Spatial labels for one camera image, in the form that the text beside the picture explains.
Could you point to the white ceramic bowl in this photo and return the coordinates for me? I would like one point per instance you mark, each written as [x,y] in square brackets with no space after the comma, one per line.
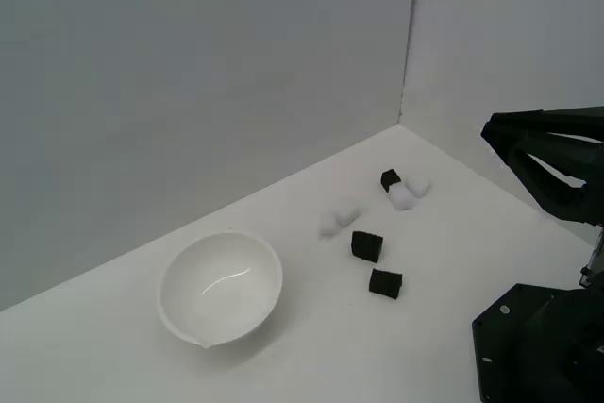
[189,290]

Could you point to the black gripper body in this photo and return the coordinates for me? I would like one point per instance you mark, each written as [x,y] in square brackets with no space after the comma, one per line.
[598,195]

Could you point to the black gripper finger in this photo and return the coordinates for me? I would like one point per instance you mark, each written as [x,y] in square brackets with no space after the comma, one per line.
[557,122]
[557,200]

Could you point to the white foam cube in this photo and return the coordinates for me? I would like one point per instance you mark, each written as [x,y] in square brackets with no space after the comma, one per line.
[329,226]
[418,185]
[402,198]
[347,212]

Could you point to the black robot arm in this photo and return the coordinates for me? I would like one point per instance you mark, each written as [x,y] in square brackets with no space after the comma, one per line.
[597,256]

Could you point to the small black foam cube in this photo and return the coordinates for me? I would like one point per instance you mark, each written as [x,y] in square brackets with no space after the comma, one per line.
[390,180]

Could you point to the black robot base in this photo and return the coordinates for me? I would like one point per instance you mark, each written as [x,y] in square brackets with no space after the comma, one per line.
[519,351]

